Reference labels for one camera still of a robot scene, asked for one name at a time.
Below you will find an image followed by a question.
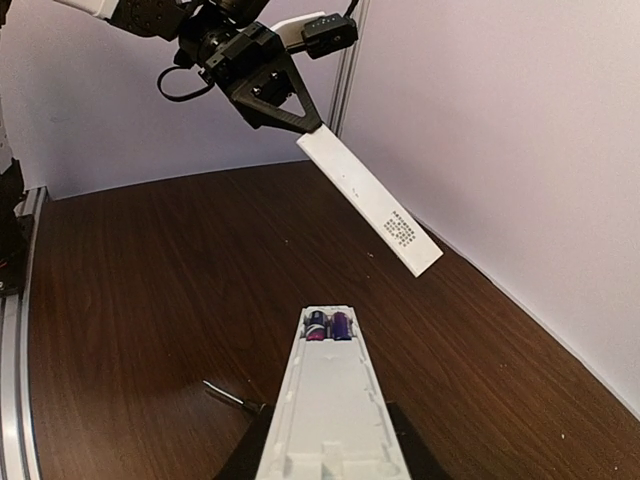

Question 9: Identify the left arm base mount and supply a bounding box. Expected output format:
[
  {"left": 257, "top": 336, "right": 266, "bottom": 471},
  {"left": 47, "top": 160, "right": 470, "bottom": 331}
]
[{"left": 1, "top": 158, "right": 34, "bottom": 297}]

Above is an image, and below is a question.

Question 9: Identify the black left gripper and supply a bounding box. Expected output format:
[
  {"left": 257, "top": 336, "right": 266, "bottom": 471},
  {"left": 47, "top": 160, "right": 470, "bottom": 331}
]
[{"left": 202, "top": 23, "right": 322, "bottom": 134}]

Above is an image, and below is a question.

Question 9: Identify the aluminium left corner post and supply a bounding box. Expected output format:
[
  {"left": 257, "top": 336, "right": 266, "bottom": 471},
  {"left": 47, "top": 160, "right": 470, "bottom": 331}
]
[{"left": 327, "top": 0, "right": 371, "bottom": 137}]

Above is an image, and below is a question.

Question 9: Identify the white remote control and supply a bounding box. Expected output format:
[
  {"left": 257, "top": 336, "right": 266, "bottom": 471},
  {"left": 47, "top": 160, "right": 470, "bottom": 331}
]
[{"left": 257, "top": 305, "right": 410, "bottom": 479}]

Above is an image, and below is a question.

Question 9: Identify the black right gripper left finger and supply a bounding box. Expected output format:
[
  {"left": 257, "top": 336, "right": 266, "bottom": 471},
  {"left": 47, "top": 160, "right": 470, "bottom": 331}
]
[{"left": 213, "top": 405, "right": 275, "bottom": 480}]

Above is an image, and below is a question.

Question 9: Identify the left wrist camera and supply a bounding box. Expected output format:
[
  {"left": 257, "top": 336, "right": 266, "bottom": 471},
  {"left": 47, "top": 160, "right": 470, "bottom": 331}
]
[{"left": 271, "top": 11, "right": 359, "bottom": 59}]

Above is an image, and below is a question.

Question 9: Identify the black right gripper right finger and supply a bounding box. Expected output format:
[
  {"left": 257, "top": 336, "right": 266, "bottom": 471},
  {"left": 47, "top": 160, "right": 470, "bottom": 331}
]
[{"left": 386, "top": 402, "right": 450, "bottom": 480}]

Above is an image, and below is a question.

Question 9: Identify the purple battery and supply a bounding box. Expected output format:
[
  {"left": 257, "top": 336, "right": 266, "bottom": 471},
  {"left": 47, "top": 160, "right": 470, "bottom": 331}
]
[
  {"left": 331, "top": 311, "right": 352, "bottom": 341},
  {"left": 305, "top": 310, "right": 328, "bottom": 341}
]

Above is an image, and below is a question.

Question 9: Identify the right purple battery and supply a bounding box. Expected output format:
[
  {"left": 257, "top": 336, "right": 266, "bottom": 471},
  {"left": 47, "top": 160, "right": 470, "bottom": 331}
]
[{"left": 331, "top": 311, "right": 352, "bottom": 341}]

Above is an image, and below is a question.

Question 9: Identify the white remote battery cover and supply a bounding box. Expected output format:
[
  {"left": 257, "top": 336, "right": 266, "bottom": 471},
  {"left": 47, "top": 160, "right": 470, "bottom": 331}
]
[{"left": 297, "top": 125, "right": 443, "bottom": 277}]

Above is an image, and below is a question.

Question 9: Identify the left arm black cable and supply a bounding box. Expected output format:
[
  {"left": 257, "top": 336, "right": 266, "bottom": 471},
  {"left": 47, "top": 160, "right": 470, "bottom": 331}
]
[{"left": 157, "top": 62, "right": 214, "bottom": 103}]

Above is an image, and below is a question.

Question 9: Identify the aluminium left table rail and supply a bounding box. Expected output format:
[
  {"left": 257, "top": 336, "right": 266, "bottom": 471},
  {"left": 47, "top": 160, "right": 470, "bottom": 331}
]
[{"left": 1, "top": 186, "right": 48, "bottom": 480}]

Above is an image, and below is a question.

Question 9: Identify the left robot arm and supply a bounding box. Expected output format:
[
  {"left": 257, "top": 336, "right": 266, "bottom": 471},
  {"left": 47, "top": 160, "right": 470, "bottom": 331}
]
[{"left": 64, "top": 1, "right": 322, "bottom": 135}]

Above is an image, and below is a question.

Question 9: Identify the yellow handled screwdriver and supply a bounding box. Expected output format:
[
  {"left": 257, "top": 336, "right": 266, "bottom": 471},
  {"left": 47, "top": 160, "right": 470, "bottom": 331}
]
[{"left": 202, "top": 380, "right": 270, "bottom": 415}]

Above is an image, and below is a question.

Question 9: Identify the left purple battery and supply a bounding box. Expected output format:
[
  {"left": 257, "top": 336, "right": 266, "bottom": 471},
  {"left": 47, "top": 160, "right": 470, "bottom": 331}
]
[{"left": 305, "top": 310, "right": 328, "bottom": 341}]

